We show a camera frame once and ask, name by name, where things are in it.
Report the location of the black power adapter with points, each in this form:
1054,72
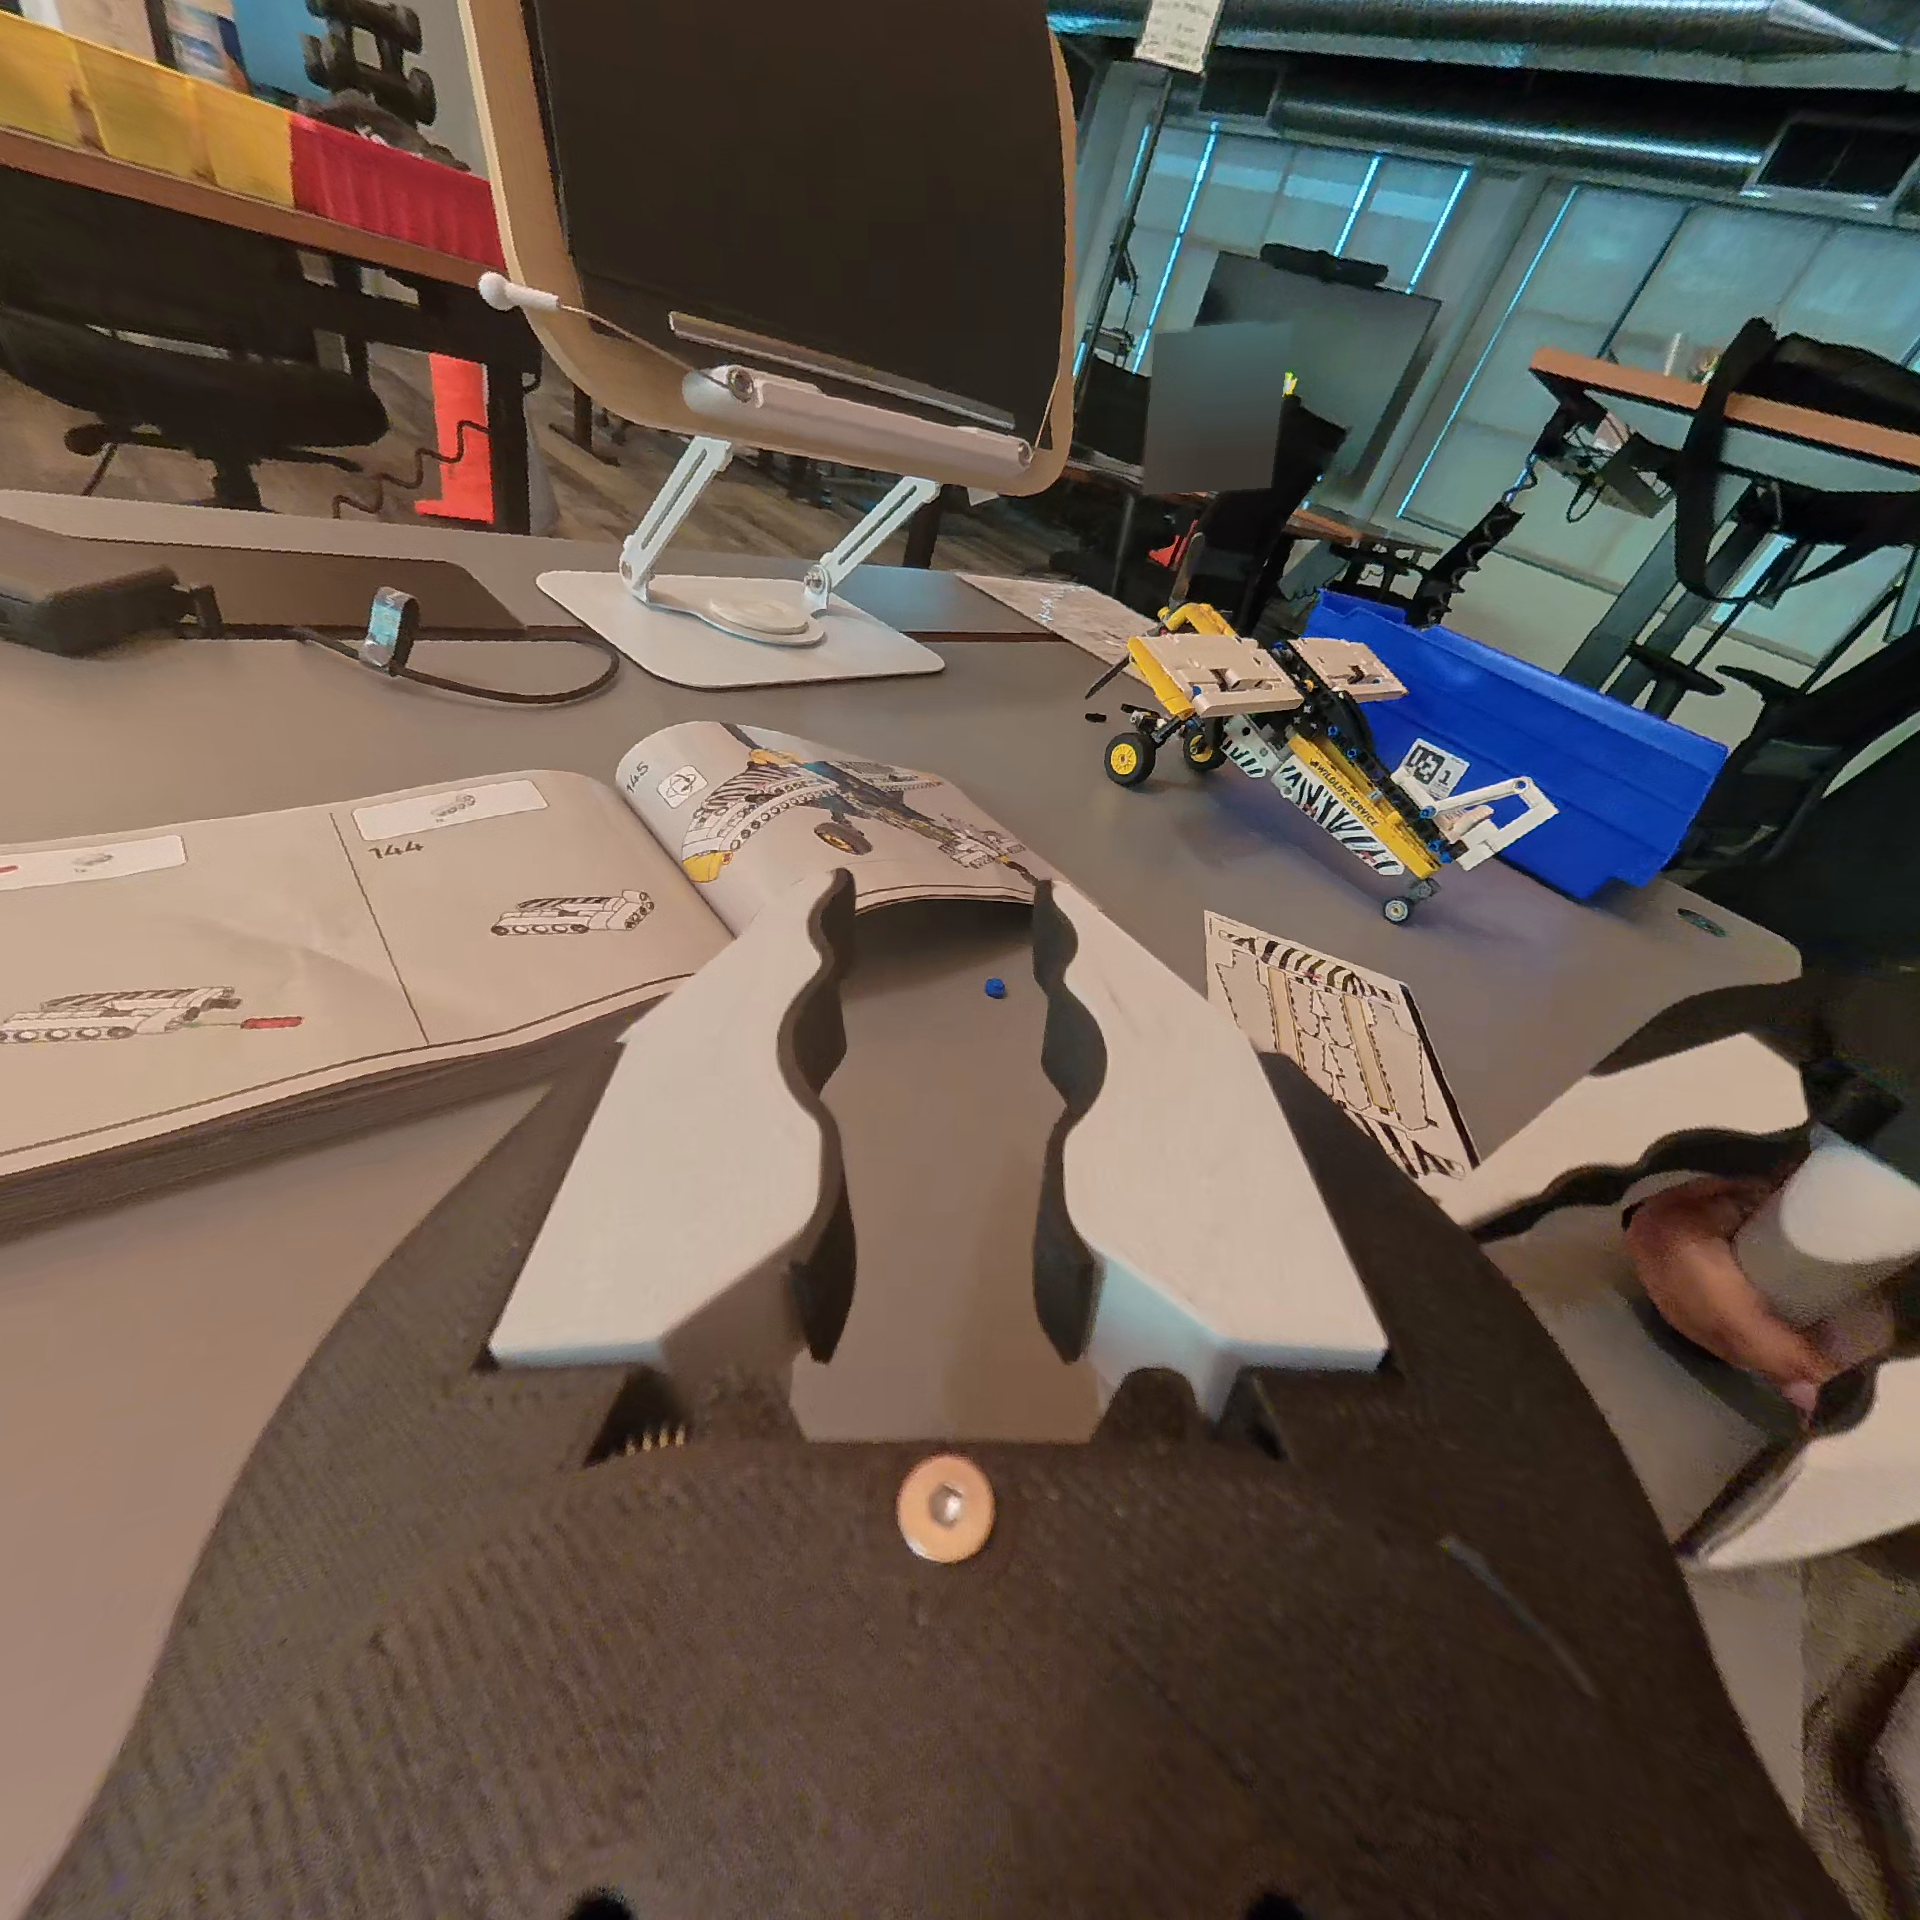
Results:
76,608

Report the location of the white yellow lego plane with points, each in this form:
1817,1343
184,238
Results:
1303,772

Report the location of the person's right hand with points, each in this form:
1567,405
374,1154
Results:
1695,1274

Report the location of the blue storage bin with tag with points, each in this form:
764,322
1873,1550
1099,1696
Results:
1557,765

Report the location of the black dumbbells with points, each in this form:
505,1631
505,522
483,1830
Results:
367,60

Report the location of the black office chair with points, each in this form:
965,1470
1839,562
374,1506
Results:
1799,749
181,390

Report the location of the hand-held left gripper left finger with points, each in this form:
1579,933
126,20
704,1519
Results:
673,1169

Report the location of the zebra striped sticker sheet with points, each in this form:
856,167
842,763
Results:
1321,1036

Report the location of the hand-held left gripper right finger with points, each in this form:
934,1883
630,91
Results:
1199,1188

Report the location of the silver laptop stand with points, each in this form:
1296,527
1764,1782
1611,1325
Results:
747,645

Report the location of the clear plastic bag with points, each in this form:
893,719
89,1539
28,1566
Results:
1048,615

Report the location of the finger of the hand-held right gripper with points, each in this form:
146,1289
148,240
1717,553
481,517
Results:
1847,1499
1649,1103

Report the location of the red yellow privacy panel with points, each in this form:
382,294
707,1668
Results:
376,187

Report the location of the lego instruction booklet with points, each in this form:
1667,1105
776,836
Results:
302,933

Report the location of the wooden standing desk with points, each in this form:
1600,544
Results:
1620,383

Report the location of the dark background monitor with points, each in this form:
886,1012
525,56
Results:
1348,359

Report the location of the tablet on white stand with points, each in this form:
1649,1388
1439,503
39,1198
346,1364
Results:
812,182

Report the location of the white hanging paper sign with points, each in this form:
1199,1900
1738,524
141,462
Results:
1177,30

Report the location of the brown background desk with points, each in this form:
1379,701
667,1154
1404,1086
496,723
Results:
302,232

